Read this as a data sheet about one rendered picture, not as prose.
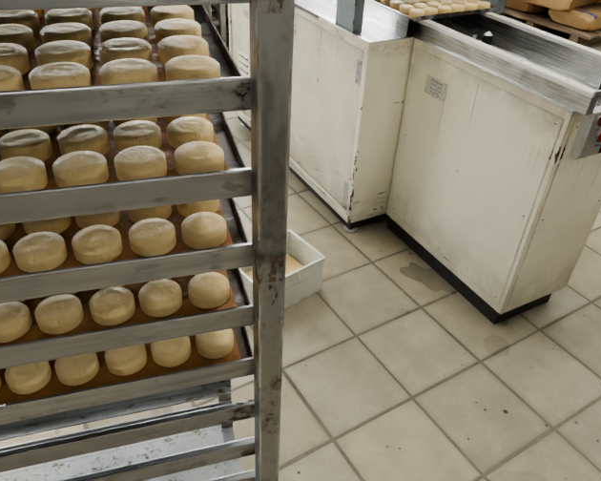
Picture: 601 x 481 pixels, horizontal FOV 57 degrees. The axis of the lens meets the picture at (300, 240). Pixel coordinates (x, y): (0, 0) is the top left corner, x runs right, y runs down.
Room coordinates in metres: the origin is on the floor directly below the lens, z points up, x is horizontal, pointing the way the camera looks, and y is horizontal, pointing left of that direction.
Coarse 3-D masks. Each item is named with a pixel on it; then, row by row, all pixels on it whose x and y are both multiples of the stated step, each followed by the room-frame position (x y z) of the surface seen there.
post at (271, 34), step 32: (256, 0) 0.44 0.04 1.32; (288, 0) 0.44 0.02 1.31; (256, 32) 0.44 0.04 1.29; (288, 32) 0.44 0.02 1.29; (256, 64) 0.44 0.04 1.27; (288, 64) 0.44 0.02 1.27; (256, 96) 0.44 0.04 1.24; (288, 96) 0.44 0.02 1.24; (256, 128) 0.44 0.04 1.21; (288, 128) 0.44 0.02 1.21; (256, 160) 0.44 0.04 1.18; (288, 160) 0.44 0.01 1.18; (256, 192) 0.44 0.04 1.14; (256, 224) 0.44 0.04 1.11; (256, 256) 0.44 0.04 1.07; (256, 288) 0.44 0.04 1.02; (256, 320) 0.45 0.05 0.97; (256, 352) 0.45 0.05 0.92; (256, 384) 0.45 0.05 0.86; (256, 416) 0.45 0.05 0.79; (256, 448) 0.45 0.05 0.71; (256, 480) 0.46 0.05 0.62
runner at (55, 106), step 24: (0, 96) 0.40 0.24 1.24; (24, 96) 0.41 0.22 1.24; (48, 96) 0.41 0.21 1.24; (72, 96) 0.42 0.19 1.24; (96, 96) 0.42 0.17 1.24; (120, 96) 0.43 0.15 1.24; (144, 96) 0.44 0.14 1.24; (168, 96) 0.44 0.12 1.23; (192, 96) 0.45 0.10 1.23; (216, 96) 0.45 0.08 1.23; (240, 96) 0.46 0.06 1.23; (0, 120) 0.40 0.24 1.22; (24, 120) 0.41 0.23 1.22; (48, 120) 0.41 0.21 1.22; (72, 120) 0.42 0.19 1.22; (96, 120) 0.42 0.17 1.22
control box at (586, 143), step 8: (600, 112) 1.42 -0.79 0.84; (584, 120) 1.43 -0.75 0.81; (592, 120) 1.41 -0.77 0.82; (584, 128) 1.42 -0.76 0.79; (592, 128) 1.42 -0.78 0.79; (600, 128) 1.43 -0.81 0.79; (576, 136) 1.43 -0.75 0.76; (584, 136) 1.41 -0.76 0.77; (592, 136) 1.42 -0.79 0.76; (576, 144) 1.42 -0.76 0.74; (584, 144) 1.41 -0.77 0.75; (592, 144) 1.43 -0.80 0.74; (600, 144) 1.45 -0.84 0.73; (576, 152) 1.42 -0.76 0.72; (584, 152) 1.42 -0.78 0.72; (592, 152) 1.44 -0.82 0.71; (600, 152) 1.45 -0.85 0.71
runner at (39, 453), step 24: (216, 408) 0.47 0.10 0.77; (240, 408) 0.46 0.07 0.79; (96, 432) 0.42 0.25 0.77; (120, 432) 0.41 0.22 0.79; (144, 432) 0.42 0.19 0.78; (168, 432) 0.43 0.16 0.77; (0, 456) 0.37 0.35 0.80; (24, 456) 0.37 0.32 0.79; (48, 456) 0.38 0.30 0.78; (72, 456) 0.39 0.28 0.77
